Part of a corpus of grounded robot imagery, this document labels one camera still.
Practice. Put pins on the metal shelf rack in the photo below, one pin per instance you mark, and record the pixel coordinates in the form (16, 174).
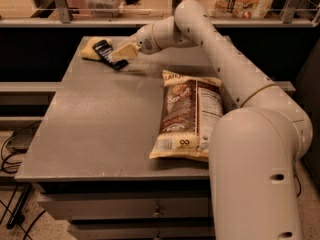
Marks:
(135, 13)

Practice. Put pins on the colourful snack bag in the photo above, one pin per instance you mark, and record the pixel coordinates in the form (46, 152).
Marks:
(243, 9)

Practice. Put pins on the brown chip bag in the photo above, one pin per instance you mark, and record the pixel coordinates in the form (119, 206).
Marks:
(191, 108)

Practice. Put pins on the grey drawer cabinet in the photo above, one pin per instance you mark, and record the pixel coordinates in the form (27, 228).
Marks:
(90, 156)

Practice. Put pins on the dark blue rxbar wrapper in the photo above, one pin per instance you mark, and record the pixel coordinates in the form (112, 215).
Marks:
(103, 49)

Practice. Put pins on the black power adapter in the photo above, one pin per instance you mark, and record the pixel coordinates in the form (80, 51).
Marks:
(21, 141)

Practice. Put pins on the upper drawer knob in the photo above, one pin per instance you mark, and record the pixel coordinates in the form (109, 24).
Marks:
(157, 213)

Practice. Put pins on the clear plastic container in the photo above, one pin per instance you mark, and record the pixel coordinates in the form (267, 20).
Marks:
(104, 8)

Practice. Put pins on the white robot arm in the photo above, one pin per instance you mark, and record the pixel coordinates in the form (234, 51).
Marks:
(254, 146)

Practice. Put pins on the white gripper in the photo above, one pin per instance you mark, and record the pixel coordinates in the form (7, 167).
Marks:
(145, 41)

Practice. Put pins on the yellow sponge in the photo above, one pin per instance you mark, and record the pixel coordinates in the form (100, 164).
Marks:
(87, 52)

